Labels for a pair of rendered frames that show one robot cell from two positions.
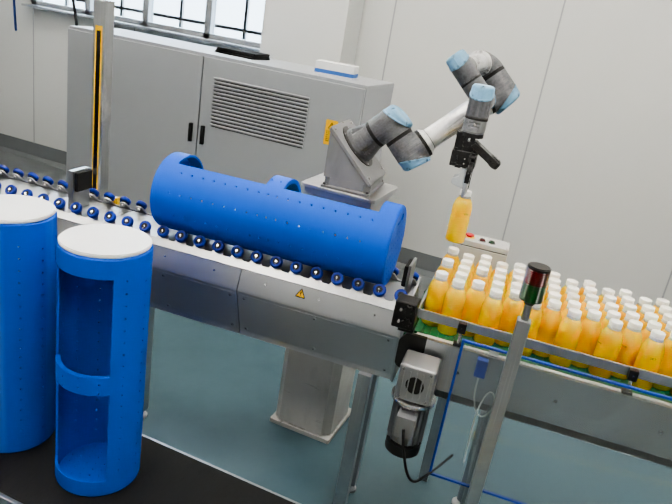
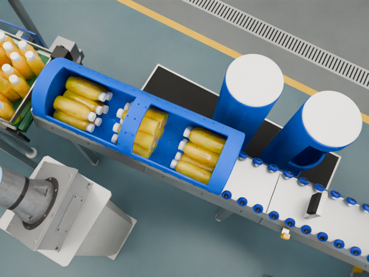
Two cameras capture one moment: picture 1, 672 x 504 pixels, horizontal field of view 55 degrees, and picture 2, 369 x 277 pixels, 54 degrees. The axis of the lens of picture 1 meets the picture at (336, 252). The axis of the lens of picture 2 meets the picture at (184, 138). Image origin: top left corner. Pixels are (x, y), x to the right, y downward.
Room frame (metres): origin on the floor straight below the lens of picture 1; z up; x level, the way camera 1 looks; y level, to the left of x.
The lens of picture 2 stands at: (2.70, 0.46, 2.56)
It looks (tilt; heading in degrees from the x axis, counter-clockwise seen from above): 72 degrees down; 184
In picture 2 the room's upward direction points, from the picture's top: 5 degrees clockwise
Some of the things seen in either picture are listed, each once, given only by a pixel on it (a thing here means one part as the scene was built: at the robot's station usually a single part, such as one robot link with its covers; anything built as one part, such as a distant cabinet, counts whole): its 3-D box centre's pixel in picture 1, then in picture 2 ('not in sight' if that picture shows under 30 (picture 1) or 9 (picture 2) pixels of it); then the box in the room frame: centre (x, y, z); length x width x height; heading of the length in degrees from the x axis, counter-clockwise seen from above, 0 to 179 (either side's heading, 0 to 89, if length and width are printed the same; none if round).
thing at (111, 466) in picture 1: (101, 363); (238, 114); (1.85, 0.71, 0.59); 0.28 x 0.28 x 0.88
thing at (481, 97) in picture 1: (480, 102); not in sight; (2.14, -0.38, 1.60); 0.09 x 0.08 x 0.11; 164
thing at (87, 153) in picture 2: (361, 424); (84, 149); (2.15, -0.21, 0.31); 0.06 x 0.06 x 0.63; 75
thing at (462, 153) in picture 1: (466, 150); not in sight; (2.14, -0.37, 1.44); 0.09 x 0.08 x 0.12; 75
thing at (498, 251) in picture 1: (479, 252); not in sight; (2.30, -0.53, 1.05); 0.20 x 0.10 x 0.10; 75
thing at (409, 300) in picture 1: (406, 313); (61, 59); (1.86, -0.25, 0.95); 0.10 x 0.07 x 0.10; 165
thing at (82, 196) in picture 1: (80, 188); (313, 205); (2.40, 1.03, 1.00); 0.10 x 0.04 x 0.15; 165
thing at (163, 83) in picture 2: (92, 485); (229, 140); (1.85, 0.73, 0.07); 1.50 x 0.52 x 0.15; 70
